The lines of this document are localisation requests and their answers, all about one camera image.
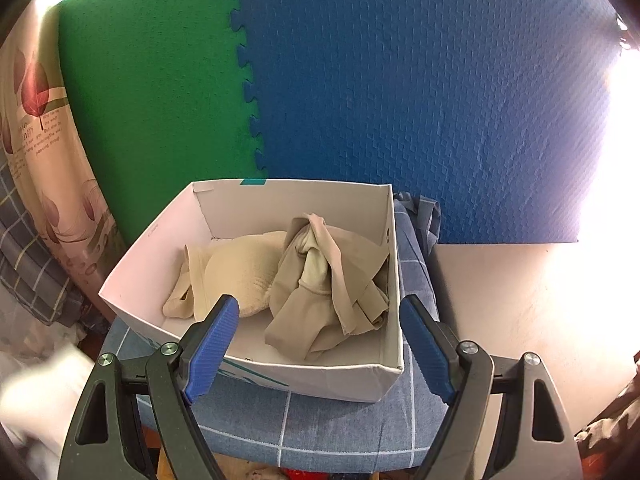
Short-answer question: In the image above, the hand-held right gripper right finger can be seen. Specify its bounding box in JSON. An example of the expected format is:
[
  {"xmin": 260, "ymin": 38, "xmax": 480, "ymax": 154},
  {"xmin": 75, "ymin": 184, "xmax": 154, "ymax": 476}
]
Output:
[{"xmin": 399, "ymin": 294, "xmax": 583, "ymax": 480}]

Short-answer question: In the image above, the beige bra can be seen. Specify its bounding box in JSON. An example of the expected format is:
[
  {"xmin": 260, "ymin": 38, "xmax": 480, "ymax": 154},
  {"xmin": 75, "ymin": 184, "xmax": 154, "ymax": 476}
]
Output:
[{"xmin": 162, "ymin": 230, "xmax": 291, "ymax": 321}]

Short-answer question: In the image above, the green foam mat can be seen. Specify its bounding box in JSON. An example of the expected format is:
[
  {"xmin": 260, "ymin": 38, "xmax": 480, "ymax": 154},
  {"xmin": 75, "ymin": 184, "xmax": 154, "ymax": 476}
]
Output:
[{"xmin": 57, "ymin": 0, "xmax": 268, "ymax": 248}]

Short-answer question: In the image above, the beige underwear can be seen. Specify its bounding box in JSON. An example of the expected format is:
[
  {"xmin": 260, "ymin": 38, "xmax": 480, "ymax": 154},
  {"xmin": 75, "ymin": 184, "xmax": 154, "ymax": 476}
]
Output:
[{"xmin": 263, "ymin": 212, "xmax": 391, "ymax": 361}]

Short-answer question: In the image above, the floral printed blanket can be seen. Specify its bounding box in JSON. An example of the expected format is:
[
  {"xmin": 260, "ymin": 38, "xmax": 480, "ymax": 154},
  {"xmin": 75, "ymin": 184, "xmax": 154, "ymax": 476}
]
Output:
[{"xmin": 0, "ymin": 5, "xmax": 126, "ymax": 321}]

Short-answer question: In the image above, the pale patterned bedsheet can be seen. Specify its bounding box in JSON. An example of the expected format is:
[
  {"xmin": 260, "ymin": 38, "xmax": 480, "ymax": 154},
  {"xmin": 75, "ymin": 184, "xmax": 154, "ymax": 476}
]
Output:
[{"xmin": 0, "ymin": 310, "xmax": 101, "ymax": 466}]

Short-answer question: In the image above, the blue checked cushion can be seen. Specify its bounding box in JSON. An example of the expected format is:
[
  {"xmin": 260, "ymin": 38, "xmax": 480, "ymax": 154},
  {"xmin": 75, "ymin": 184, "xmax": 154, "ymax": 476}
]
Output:
[{"xmin": 102, "ymin": 192, "xmax": 451, "ymax": 473}]

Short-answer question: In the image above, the white cardboard shoe box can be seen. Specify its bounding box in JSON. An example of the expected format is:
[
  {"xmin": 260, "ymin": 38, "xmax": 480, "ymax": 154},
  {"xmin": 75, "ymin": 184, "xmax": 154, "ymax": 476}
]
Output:
[{"xmin": 98, "ymin": 178, "xmax": 405, "ymax": 404}]

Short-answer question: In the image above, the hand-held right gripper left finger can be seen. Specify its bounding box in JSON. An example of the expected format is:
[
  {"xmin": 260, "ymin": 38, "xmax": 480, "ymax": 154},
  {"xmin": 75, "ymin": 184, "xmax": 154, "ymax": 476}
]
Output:
[{"xmin": 57, "ymin": 294, "xmax": 241, "ymax": 480}]

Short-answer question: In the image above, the brown cloth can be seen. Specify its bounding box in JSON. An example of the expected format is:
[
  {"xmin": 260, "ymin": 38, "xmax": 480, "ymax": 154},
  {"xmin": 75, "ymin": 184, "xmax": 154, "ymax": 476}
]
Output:
[{"xmin": 574, "ymin": 355, "xmax": 640, "ymax": 461}]

